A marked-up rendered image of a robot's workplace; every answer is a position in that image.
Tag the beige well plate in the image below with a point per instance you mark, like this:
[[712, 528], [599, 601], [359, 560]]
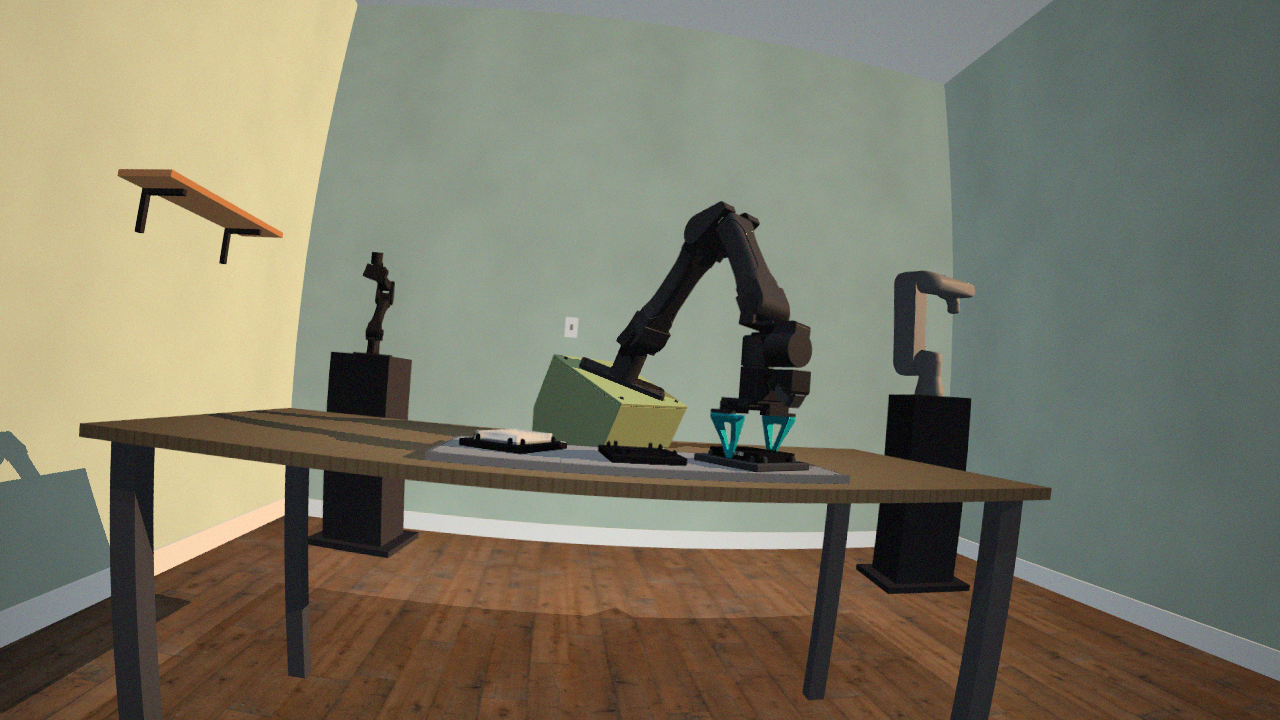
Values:
[[530, 437]]

